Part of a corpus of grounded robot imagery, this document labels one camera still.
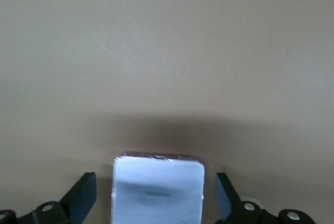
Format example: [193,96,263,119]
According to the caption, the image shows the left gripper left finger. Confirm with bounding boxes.
[31,171,98,224]

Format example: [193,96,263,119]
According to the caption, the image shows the white lavender flip phone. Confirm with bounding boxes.
[110,151,206,224]

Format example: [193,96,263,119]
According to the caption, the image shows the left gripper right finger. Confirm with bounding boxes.
[215,172,265,224]

